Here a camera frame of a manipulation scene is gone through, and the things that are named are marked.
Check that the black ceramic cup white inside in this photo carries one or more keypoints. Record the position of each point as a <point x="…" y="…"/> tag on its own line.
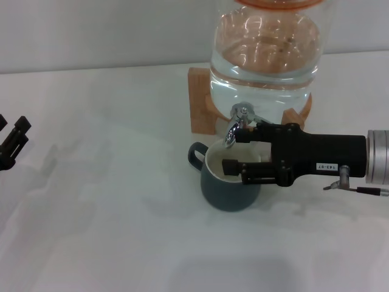
<point x="225" y="194"/>

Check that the chrome faucet tap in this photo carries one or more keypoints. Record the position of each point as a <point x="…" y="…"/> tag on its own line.
<point x="232" y="130"/>

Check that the wooden dispenser stand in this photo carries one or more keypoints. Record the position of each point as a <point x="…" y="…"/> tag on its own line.
<point x="199" y="100"/>

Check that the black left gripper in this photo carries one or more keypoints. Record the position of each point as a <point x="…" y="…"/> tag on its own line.
<point x="5" y="162"/>

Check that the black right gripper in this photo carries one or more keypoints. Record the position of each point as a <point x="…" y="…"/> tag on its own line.
<point x="316" y="152"/>

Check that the clear glass water dispenser jar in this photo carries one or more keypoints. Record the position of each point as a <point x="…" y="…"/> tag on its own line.
<point x="264" y="76"/>

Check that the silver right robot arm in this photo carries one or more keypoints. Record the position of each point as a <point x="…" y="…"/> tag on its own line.
<point x="378" y="158"/>

